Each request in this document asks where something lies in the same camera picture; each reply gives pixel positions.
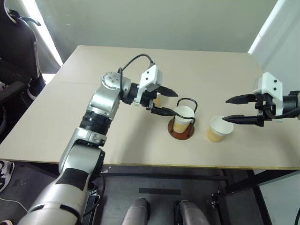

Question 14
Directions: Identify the black tape strip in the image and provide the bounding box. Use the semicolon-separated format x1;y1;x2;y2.
138;187;182;196

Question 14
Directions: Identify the dark rounded robot leg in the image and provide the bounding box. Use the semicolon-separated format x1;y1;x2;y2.
119;196;151;225
173;200;212;225

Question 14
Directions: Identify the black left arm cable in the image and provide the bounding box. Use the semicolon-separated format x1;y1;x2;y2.
118;54;156;95

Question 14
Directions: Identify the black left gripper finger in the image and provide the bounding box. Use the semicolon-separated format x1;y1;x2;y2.
151;106;180;117
156;85;178;98

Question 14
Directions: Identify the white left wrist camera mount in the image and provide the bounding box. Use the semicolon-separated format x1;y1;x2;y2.
135;64;163;106

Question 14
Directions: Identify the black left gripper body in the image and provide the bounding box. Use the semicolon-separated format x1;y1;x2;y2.
140;90;158;111

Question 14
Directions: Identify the black office chair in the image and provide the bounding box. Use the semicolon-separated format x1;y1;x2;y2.
0;0;47;105

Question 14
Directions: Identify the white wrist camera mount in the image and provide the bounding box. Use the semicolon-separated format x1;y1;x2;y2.
252;72;285;117
135;64;163;106

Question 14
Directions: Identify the white black sneaker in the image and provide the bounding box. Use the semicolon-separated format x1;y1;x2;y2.
0;160;15;193

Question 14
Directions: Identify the white tan paper cup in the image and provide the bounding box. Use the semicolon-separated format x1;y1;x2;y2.
153;92;163;107
172;105;196;133
206;115;234;143

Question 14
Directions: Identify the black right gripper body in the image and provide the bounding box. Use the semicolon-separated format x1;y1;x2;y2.
255;93;277;120

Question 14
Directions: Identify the white floor cable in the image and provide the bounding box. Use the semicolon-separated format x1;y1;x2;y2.
0;197;29;214

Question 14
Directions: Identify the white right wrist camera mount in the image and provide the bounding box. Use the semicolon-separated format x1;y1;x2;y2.
252;72;285;117

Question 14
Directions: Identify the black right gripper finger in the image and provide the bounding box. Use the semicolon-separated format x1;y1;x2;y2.
222;114;265;128
225;93;257;105

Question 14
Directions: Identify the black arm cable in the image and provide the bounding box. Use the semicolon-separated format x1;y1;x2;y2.
267;105;300;120
118;54;156;95

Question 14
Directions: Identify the wire cup holder brown base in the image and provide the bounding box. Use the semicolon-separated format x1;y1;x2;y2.
168;97;198;141

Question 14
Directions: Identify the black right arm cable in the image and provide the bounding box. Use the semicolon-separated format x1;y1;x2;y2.
267;105;300;120

